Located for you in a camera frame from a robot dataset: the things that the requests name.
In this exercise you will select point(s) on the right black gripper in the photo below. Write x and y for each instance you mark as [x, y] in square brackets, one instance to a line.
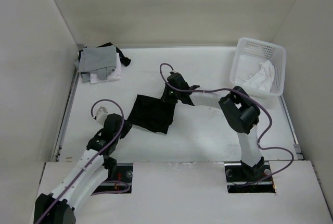
[165, 96]

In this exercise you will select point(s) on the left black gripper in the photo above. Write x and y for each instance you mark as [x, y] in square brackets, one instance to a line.
[127, 126]

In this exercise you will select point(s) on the black tank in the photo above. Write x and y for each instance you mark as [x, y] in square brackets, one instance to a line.
[125, 61]
[152, 114]

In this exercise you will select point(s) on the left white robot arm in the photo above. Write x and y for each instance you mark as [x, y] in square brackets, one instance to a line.
[93, 168]

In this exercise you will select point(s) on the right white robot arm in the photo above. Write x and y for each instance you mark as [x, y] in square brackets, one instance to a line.
[241, 113]

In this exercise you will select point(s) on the folded black tank top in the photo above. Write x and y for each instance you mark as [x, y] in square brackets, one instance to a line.
[125, 61]

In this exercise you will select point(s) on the folded grey tank top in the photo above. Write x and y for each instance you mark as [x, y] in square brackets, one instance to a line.
[101, 61]

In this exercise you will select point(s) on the white tank top in basket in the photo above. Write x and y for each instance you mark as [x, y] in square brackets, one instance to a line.
[263, 79]

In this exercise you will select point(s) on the white plastic basket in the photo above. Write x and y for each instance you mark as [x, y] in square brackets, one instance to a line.
[248, 56]

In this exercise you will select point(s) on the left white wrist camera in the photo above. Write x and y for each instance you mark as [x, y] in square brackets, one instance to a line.
[101, 115]

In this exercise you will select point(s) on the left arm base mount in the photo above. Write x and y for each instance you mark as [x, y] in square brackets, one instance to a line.
[122, 179]

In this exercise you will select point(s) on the metal table edge rail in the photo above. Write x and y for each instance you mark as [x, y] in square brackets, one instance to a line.
[57, 142]

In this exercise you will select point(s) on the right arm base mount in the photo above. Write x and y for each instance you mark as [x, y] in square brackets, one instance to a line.
[239, 182]

